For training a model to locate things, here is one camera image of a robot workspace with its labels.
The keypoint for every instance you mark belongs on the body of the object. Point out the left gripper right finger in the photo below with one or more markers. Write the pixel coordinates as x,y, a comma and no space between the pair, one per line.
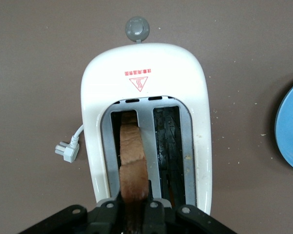
156,217

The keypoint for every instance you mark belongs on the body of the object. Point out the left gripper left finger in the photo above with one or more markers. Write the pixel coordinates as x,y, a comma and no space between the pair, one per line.
107,217

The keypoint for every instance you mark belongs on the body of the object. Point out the brown bread slice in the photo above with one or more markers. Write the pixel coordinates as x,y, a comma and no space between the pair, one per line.
131,151

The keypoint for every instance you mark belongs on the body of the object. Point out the blue round plate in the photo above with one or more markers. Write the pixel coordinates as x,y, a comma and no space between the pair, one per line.
291,126

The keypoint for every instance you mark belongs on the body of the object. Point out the white two-slot toaster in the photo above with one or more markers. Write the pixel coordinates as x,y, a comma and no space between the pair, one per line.
141,61

